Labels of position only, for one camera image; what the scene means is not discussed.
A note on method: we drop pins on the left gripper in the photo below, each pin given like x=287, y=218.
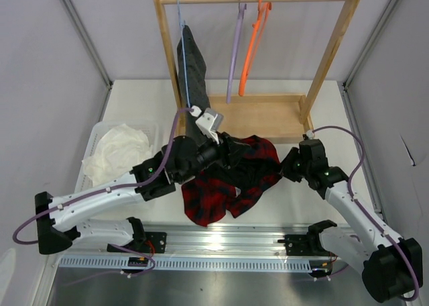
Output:
x=232, y=151

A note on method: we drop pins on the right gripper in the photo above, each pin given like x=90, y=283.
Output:
x=285, y=166

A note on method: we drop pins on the red plaid skirt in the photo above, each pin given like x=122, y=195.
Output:
x=217, y=191

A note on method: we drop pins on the purple plastic hanger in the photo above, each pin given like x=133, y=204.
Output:
x=235, y=48

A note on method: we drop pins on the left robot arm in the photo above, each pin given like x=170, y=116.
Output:
x=68, y=221

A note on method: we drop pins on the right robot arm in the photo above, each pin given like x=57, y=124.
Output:
x=390, y=265

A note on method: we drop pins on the orange plastic hanger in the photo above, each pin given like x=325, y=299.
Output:
x=264, y=9

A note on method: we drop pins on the wooden clothes rack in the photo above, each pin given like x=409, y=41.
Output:
x=279, y=116

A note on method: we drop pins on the grey dotted garment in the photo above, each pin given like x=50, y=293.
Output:
x=196, y=71

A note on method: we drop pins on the white cloth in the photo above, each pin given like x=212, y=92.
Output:
x=116, y=153

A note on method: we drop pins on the white plastic basket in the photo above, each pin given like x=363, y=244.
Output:
x=151, y=128

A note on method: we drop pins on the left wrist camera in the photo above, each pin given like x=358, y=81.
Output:
x=208, y=123

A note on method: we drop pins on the aluminium mounting rail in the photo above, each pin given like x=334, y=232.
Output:
x=214, y=240

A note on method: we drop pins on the light blue wire hanger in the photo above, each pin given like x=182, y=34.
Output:
x=181, y=23

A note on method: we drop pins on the slotted cable duct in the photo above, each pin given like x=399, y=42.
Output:
x=182, y=263

